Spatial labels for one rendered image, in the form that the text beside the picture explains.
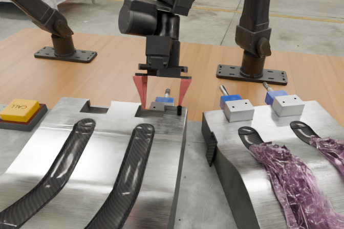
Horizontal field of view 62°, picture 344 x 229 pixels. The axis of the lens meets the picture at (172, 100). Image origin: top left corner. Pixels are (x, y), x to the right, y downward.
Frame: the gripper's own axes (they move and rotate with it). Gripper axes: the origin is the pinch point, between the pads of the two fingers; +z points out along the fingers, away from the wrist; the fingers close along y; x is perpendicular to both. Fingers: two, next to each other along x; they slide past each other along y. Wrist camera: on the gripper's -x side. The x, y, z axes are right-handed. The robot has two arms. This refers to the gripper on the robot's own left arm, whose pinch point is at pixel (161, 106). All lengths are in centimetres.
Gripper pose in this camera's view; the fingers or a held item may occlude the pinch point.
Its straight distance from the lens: 62.8
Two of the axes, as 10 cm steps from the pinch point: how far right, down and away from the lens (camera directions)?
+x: 1.1, -0.9, 9.9
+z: -0.6, 9.9, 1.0
